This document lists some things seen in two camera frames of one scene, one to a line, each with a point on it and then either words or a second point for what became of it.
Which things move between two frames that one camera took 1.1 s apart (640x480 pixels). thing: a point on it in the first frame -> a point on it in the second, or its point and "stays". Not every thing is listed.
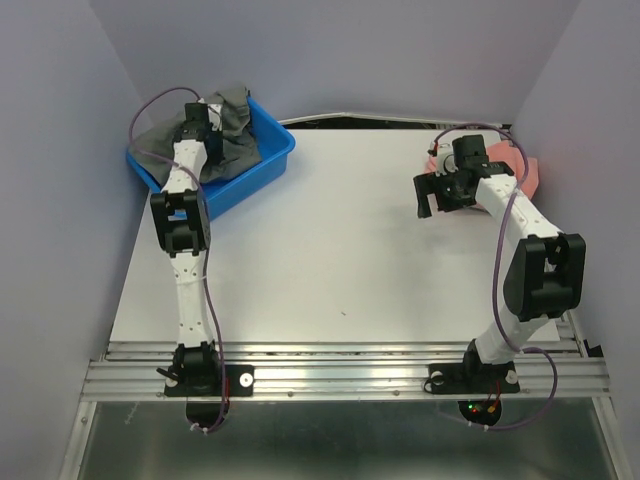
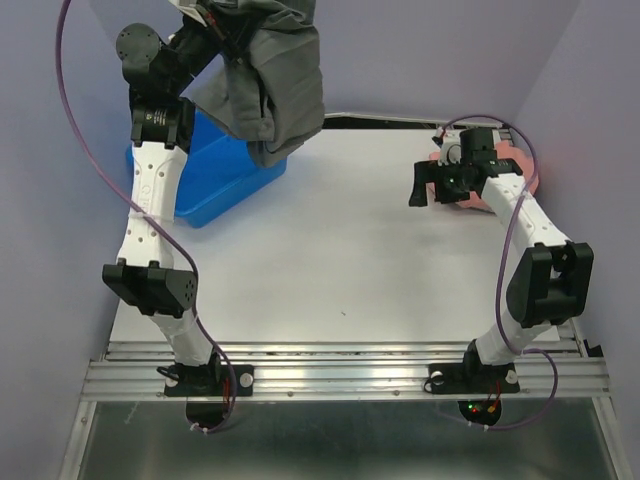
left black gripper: x=217 y=155 -> x=205 y=33
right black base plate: x=467 y=378 stays
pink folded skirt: x=525 y=169 stays
